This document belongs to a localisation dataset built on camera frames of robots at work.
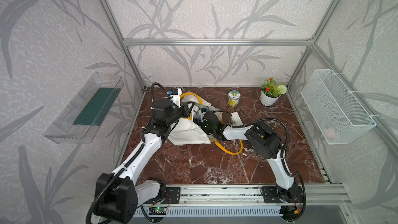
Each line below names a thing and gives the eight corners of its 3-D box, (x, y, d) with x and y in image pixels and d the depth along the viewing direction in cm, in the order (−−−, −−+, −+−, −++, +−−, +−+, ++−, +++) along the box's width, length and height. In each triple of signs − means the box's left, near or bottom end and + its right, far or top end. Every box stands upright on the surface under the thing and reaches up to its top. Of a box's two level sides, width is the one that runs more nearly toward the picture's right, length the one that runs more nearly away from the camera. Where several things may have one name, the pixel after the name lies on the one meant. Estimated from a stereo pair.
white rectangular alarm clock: (233, 129, 100) (234, 123, 94) (228, 119, 104) (229, 113, 99) (240, 126, 101) (242, 120, 95) (235, 117, 106) (236, 110, 100)
